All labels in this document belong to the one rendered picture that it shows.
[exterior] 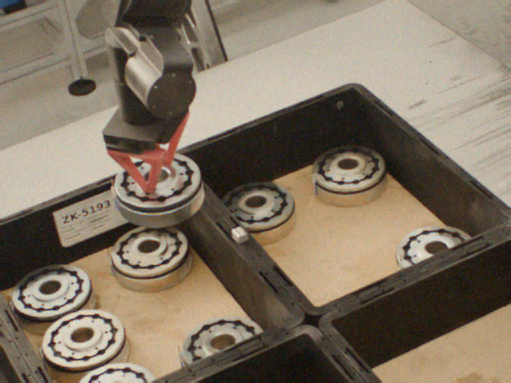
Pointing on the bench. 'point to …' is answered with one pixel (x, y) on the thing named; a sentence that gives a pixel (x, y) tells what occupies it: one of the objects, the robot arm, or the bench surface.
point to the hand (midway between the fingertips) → (156, 173)
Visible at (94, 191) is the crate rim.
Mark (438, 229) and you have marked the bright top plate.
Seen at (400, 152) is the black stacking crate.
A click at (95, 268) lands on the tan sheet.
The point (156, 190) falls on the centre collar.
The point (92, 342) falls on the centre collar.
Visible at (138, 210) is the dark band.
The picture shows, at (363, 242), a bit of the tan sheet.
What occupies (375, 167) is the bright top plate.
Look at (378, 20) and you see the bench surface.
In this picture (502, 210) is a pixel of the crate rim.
